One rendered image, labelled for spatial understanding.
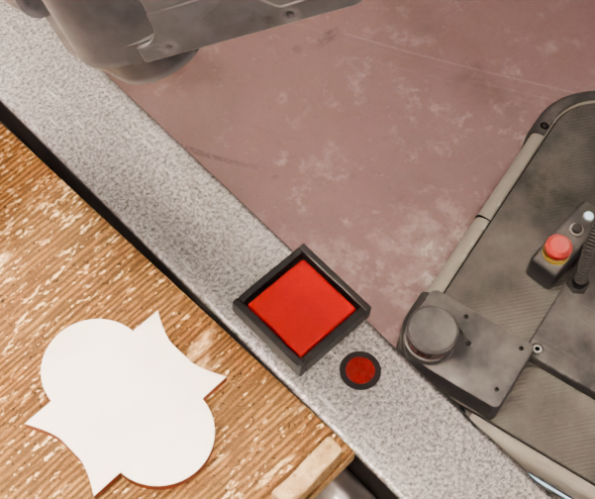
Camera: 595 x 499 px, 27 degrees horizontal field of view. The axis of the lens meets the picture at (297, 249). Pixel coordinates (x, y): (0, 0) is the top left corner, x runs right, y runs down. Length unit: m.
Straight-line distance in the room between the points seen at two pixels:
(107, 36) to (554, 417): 1.30
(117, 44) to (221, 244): 0.54
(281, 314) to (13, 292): 0.20
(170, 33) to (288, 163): 1.66
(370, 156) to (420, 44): 0.26
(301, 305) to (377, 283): 1.06
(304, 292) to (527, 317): 0.83
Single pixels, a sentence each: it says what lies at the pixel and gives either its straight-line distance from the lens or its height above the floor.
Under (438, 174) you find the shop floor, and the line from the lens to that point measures 2.13.
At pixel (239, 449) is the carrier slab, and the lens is 0.90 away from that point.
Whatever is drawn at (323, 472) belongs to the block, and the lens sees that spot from 0.87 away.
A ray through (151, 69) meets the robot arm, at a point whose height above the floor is 1.40.
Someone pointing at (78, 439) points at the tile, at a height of 0.95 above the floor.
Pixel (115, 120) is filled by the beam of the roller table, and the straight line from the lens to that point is 1.06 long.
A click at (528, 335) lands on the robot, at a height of 0.24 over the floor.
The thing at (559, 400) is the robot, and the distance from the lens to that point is 1.71.
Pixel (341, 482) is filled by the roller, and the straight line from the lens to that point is 0.91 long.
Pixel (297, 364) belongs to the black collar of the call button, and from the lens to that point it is 0.93.
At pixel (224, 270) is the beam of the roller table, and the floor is 0.92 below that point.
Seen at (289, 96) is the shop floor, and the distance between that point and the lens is 2.19.
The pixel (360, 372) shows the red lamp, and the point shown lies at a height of 0.92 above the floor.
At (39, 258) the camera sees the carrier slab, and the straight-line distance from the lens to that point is 0.97.
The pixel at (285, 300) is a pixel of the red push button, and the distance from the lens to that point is 0.96.
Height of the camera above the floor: 1.79
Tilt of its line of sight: 62 degrees down
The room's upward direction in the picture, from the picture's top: 5 degrees clockwise
